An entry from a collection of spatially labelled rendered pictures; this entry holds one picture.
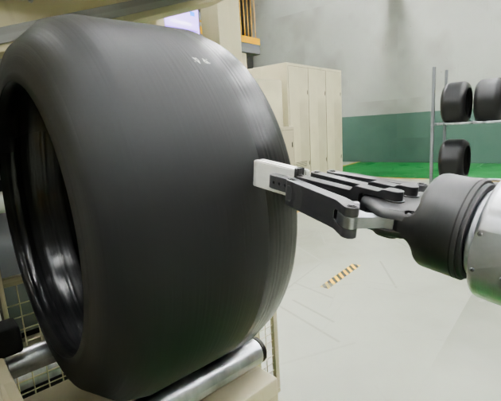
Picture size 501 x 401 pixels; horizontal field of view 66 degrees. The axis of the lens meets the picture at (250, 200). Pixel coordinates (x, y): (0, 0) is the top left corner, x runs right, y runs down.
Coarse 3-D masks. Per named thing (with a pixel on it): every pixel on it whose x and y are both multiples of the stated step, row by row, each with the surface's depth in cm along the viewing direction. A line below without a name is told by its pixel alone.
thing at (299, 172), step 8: (296, 168) 38; (304, 168) 38; (296, 176) 38; (304, 176) 38; (312, 184) 36; (320, 184) 36; (328, 184) 35; (336, 184) 35; (336, 192) 34; (344, 192) 34; (352, 192) 33; (360, 192) 33; (368, 192) 32; (376, 192) 32; (384, 192) 31; (392, 192) 31; (400, 192) 30; (352, 200) 33; (392, 200) 31; (400, 200) 31
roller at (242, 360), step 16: (240, 352) 64; (256, 352) 65; (208, 368) 60; (224, 368) 61; (240, 368) 63; (176, 384) 57; (192, 384) 57; (208, 384) 59; (224, 384) 61; (144, 400) 54; (160, 400) 54; (176, 400) 55; (192, 400) 57
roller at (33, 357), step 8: (40, 344) 70; (24, 352) 68; (32, 352) 68; (40, 352) 69; (48, 352) 70; (8, 360) 66; (16, 360) 67; (24, 360) 67; (32, 360) 68; (40, 360) 69; (48, 360) 70; (8, 368) 67; (16, 368) 66; (24, 368) 67; (32, 368) 68; (16, 376) 67
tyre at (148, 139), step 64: (0, 64) 57; (64, 64) 41; (128, 64) 41; (192, 64) 47; (0, 128) 63; (64, 128) 39; (128, 128) 38; (192, 128) 42; (256, 128) 47; (64, 192) 82; (128, 192) 37; (192, 192) 40; (256, 192) 46; (64, 256) 80; (128, 256) 38; (192, 256) 40; (256, 256) 47; (64, 320) 72; (128, 320) 40; (192, 320) 43; (256, 320) 53; (128, 384) 46
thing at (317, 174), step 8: (312, 176) 40; (320, 176) 39; (328, 176) 38; (336, 176) 38; (344, 184) 37; (352, 184) 36; (360, 184) 36; (368, 184) 35; (376, 184) 34; (384, 184) 34; (392, 184) 34; (400, 184) 33; (408, 184) 33; (408, 192) 32; (416, 192) 32
